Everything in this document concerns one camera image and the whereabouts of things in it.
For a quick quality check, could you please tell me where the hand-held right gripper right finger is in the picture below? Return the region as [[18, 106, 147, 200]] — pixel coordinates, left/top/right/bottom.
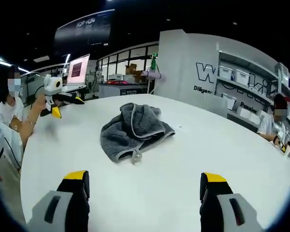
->
[[199, 172, 266, 232]]

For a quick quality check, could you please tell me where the person's body in white shirt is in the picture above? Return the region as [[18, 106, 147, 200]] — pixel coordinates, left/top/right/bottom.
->
[[0, 64, 25, 137]]

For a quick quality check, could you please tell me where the large dark hanging sign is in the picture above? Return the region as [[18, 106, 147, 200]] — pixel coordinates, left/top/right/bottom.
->
[[54, 9, 116, 47]]

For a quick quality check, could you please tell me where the person's left hand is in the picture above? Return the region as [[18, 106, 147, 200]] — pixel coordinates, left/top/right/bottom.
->
[[31, 95, 49, 113]]

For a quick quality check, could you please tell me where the grey towel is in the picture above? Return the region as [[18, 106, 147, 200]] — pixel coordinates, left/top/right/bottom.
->
[[100, 102, 176, 165]]

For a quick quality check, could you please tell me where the white partition with lettering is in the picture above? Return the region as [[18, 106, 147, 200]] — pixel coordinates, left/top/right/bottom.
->
[[155, 29, 229, 118]]

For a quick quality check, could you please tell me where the black cable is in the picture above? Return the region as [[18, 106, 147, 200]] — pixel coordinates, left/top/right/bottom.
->
[[2, 135, 22, 169]]

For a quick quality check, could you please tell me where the white low cabinet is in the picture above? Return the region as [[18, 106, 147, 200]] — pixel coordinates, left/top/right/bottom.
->
[[98, 82, 149, 99]]

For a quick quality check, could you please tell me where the white table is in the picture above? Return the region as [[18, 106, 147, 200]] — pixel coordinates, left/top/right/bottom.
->
[[19, 93, 290, 230]]

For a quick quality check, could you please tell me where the grey shelf unit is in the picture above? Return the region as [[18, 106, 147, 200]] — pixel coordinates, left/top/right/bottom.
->
[[216, 43, 290, 138]]

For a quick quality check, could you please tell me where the monitor with pink screen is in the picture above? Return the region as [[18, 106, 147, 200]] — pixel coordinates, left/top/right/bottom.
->
[[67, 54, 91, 86]]

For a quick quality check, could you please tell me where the purple rolled mat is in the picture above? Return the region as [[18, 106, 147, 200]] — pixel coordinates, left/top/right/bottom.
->
[[141, 70, 167, 81]]

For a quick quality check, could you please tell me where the group of white storage bins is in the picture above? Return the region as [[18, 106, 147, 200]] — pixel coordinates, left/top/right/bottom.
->
[[218, 62, 290, 136]]

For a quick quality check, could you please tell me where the stack of cardboard boxes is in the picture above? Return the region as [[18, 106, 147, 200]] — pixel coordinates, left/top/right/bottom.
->
[[124, 63, 142, 76]]

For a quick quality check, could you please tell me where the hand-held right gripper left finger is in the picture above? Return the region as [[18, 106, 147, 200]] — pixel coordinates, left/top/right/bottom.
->
[[26, 170, 90, 232]]

